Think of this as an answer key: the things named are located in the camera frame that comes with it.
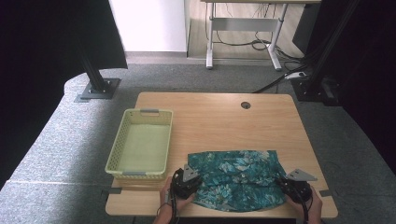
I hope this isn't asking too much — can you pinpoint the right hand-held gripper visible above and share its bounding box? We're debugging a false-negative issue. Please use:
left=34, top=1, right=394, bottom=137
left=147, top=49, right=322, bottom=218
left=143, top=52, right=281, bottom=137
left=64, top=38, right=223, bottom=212
left=277, top=168, right=318, bottom=205

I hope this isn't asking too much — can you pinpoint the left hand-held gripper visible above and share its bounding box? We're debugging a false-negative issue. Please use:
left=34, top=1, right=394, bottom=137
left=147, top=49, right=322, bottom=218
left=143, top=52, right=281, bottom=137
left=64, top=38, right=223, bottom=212
left=170, top=163, right=202, bottom=201

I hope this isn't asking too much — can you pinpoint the teal floral shirt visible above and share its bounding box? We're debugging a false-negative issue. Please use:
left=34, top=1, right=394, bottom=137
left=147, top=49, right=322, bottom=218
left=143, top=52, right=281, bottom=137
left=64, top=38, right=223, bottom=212
left=186, top=149, right=288, bottom=214

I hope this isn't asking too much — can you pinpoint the pale green plastic basket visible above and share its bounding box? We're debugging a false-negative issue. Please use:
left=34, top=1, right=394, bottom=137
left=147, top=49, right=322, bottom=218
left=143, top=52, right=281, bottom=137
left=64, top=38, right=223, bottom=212
left=105, top=107, right=174, bottom=182

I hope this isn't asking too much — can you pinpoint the person's left hand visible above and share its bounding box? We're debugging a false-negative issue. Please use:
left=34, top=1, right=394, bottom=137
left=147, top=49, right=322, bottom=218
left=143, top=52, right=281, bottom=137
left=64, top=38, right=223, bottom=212
left=159, top=176, right=198, bottom=217

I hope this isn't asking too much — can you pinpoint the person's right hand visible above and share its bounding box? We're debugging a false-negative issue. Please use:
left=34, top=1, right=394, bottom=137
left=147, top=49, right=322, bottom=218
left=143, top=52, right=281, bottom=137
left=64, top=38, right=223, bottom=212
left=285, top=186, right=324, bottom=224

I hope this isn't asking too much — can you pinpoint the black metal stand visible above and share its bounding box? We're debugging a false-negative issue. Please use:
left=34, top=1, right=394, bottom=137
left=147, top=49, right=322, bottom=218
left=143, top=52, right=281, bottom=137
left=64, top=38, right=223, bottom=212
left=290, top=0, right=362, bottom=107
left=72, top=31, right=122, bottom=101

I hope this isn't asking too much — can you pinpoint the white power plug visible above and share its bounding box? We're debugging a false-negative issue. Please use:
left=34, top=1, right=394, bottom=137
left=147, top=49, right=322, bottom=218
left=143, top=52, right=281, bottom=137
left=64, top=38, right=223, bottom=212
left=284, top=71, right=308, bottom=81

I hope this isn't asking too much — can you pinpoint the black curtain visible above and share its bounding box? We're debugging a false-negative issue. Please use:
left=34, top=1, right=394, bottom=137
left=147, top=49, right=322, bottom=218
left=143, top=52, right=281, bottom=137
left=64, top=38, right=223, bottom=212
left=292, top=0, right=396, bottom=175
left=0, top=0, right=129, bottom=188

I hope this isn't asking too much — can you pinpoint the white-legged desk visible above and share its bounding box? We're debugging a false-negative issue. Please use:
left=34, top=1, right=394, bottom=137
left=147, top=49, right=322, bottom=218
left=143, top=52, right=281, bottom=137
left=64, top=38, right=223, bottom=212
left=200, top=0, right=322, bottom=72

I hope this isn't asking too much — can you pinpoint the right hand-held gripper cable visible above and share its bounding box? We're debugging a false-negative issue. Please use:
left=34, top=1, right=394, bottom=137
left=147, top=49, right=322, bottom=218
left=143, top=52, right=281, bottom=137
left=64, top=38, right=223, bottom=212
left=292, top=186, right=312, bottom=224

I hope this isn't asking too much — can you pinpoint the hand-held gripper cable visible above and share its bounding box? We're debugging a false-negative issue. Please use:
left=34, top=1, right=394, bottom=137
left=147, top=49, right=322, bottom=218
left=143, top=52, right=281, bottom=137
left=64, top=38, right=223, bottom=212
left=292, top=186, right=312, bottom=224
left=156, top=186, right=180, bottom=224

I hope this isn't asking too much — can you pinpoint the left hand-held gripper cable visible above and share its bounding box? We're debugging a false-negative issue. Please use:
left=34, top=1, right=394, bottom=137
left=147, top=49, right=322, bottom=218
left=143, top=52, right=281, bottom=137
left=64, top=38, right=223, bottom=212
left=156, top=186, right=180, bottom=224

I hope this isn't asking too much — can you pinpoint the black floor cable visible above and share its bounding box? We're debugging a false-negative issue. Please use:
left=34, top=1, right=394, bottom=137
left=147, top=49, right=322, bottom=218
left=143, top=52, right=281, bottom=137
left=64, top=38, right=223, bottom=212
left=251, top=63, right=309, bottom=94

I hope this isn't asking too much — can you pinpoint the black cable bundle under desk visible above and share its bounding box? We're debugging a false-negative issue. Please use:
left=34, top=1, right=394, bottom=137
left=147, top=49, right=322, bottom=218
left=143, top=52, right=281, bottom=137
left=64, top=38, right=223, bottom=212
left=214, top=29, right=305, bottom=63

